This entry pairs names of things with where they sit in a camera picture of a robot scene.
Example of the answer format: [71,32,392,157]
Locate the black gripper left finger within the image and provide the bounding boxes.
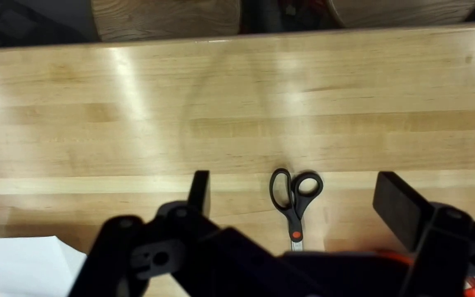
[69,171,283,297]

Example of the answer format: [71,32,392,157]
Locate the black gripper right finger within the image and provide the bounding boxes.
[372,171,475,297]

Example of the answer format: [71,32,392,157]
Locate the round wooden stool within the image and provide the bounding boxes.
[89,0,244,45]
[326,0,475,30]

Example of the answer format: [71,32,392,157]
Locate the white paper sheet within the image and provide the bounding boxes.
[0,235,89,297]

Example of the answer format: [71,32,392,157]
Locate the black handled scissors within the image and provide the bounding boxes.
[269,167,325,253]

